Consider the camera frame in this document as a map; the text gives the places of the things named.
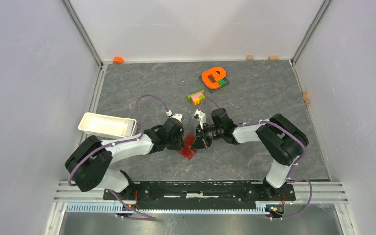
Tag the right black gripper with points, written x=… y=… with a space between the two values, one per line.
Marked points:
x=200 y=141

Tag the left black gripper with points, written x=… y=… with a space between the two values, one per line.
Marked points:
x=179 y=144

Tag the red card holder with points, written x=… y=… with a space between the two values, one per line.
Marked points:
x=187 y=151

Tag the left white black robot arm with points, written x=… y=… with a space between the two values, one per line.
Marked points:
x=89 y=164

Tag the colourful toy brick stack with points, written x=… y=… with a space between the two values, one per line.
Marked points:
x=197 y=98

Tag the green toy brick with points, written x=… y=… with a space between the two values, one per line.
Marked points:
x=222 y=83

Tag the orange e-shaped block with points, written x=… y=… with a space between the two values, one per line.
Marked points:
x=214 y=78

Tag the white plastic tray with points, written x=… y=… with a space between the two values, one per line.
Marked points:
x=107 y=126

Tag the orange round cap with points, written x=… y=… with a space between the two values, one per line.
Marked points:
x=118 y=60

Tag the curved wooden piece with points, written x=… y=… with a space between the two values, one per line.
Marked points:
x=305 y=97

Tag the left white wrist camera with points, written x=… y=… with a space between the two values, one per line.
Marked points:
x=174 y=118

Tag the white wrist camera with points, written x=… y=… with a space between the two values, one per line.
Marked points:
x=200 y=117
x=174 y=118

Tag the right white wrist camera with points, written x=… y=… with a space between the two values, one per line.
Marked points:
x=200 y=117

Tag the dark square base plate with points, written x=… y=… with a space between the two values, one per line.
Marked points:
x=212 y=85

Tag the grey cable duct comb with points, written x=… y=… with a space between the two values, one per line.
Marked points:
x=81 y=207

